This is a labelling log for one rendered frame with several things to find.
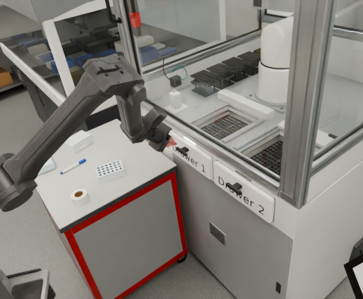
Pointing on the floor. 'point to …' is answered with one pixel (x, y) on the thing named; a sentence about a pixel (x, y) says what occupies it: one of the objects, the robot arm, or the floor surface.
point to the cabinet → (274, 239)
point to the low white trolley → (116, 212)
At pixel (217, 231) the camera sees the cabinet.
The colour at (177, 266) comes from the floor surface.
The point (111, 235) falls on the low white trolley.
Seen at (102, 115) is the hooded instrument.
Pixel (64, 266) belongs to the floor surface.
